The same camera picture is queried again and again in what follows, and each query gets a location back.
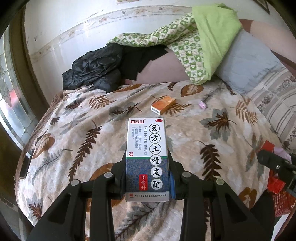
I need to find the red wrapper piece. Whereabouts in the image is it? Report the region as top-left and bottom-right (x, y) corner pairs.
(261, 141), (288, 194)

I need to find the blue white medicine box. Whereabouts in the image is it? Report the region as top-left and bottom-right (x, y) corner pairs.
(125, 118), (170, 202)

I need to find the red mesh trash basket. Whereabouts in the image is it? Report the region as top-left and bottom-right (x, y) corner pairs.
(271, 190), (295, 217)

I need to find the striped beige pillow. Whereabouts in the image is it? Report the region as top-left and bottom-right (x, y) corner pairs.
(246, 67), (296, 153)

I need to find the leaf pattern bed blanket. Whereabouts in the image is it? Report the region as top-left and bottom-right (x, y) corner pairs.
(14, 79), (292, 241)

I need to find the small purple wrapper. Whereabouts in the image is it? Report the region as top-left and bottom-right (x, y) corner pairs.
(199, 101), (207, 110)

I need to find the grey blue pillow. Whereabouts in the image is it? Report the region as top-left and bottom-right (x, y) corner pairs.
(215, 29), (284, 94)

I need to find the orange small box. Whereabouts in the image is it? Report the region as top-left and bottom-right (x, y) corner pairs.
(151, 96), (176, 115)

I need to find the pink bed sheet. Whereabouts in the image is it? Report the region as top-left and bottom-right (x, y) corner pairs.
(125, 48), (190, 84)

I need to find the green patterned quilt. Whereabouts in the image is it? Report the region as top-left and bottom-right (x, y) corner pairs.
(110, 4), (242, 85)

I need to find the black jacket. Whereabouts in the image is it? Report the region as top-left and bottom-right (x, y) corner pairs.
(62, 43), (168, 93)

